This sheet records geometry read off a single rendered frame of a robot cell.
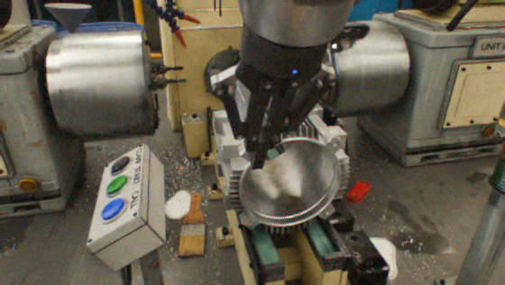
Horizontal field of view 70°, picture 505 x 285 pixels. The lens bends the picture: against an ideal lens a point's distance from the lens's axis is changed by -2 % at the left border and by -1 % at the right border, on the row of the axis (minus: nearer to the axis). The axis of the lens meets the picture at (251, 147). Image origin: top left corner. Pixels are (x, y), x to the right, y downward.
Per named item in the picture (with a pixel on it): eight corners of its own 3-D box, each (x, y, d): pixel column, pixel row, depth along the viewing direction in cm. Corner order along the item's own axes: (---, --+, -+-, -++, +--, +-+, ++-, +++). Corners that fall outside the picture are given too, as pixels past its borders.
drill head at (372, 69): (271, 102, 111) (274, 16, 99) (392, 92, 119) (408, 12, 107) (298, 139, 90) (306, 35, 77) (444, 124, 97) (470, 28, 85)
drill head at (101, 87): (35, 123, 98) (5, 27, 86) (171, 111, 105) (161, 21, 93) (1, 170, 77) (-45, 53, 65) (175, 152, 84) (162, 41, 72)
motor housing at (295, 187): (215, 174, 75) (211, 85, 66) (305, 164, 78) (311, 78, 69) (230, 242, 58) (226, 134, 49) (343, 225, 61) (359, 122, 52)
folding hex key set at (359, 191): (356, 206, 85) (357, 200, 84) (344, 201, 87) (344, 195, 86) (371, 189, 91) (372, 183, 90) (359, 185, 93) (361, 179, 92)
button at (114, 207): (111, 215, 43) (101, 205, 42) (132, 202, 43) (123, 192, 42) (108, 231, 41) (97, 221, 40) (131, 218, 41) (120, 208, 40)
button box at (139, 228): (125, 188, 56) (103, 164, 53) (164, 165, 55) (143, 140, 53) (114, 273, 41) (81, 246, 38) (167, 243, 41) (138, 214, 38)
